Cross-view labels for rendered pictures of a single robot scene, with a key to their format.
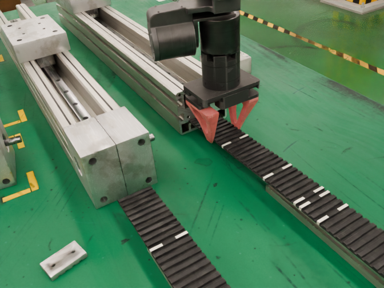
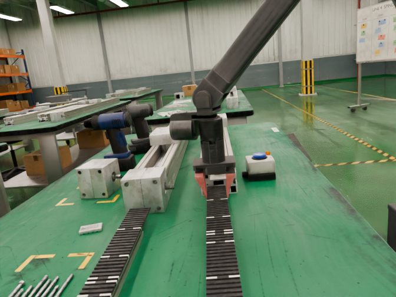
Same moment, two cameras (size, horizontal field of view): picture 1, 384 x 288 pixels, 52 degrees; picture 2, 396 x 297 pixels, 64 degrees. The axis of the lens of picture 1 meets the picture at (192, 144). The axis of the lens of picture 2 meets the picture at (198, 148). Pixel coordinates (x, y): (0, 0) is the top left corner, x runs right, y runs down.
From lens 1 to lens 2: 0.43 m
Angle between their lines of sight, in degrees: 36
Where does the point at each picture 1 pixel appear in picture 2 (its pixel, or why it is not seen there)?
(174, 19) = (182, 117)
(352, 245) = (210, 258)
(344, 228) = (217, 250)
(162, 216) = (138, 219)
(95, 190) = (126, 203)
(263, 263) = (168, 258)
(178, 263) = (121, 237)
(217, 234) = (164, 240)
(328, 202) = (225, 237)
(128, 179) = (145, 203)
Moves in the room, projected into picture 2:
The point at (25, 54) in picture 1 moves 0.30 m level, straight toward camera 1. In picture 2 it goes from (154, 141) to (126, 165)
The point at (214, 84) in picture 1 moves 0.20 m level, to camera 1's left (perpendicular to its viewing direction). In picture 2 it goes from (204, 159) to (139, 155)
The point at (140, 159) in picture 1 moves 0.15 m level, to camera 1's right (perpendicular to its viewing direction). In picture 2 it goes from (154, 192) to (207, 199)
